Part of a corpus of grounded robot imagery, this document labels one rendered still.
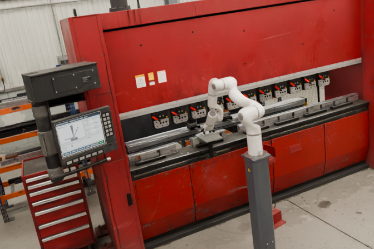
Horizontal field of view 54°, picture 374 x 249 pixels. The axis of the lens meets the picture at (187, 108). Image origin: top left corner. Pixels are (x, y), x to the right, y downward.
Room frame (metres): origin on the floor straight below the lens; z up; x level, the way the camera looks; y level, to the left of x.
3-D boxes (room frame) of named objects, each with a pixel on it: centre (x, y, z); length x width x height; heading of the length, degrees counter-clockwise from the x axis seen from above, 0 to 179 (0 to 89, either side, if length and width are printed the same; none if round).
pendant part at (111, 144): (2.72, 0.81, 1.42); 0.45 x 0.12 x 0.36; 125
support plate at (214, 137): (3.47, -0.18, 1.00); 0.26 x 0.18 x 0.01; 21
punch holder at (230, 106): (3.74, -0.47, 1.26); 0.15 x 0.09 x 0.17; 111
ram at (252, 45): (3.84, -0.73, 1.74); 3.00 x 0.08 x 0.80; 111
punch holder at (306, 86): (4.09, -1.41, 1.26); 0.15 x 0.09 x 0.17; 111
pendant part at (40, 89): (2.76, 0.90, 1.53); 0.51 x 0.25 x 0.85; 125
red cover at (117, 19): (3.83, -0.73, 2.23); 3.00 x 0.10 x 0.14; 111
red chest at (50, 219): (3.39, 1.40, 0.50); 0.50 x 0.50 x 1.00; 21
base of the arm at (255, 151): (2.85, -0.51, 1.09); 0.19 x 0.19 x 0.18
